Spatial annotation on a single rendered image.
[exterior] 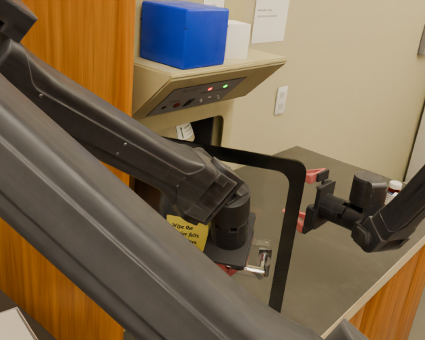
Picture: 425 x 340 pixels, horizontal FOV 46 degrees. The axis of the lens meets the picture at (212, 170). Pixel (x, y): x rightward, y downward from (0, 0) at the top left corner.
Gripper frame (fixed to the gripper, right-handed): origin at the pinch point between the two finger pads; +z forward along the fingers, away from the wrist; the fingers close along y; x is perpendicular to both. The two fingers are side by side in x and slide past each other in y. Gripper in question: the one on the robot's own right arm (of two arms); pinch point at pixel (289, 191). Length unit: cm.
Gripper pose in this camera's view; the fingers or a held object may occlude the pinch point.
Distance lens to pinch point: 116.9
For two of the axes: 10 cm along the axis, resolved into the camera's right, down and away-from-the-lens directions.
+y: 0.9, -9.2, -3.8
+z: -7.6, -3.1, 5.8
